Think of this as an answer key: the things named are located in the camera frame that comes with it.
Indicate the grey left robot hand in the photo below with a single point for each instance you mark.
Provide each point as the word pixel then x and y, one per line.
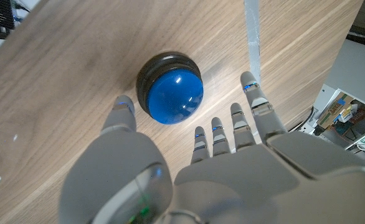
pixel 263 180

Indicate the blue dome button black base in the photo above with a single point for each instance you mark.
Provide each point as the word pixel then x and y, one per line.
pixel 173 93

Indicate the white power strip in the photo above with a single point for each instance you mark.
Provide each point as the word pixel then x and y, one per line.
pixel 306 128

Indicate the cardboard box with label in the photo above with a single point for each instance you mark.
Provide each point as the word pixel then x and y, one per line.
pixel 336 107

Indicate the white shelf cabinet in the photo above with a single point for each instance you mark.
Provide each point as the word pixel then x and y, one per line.
pixel 357 71

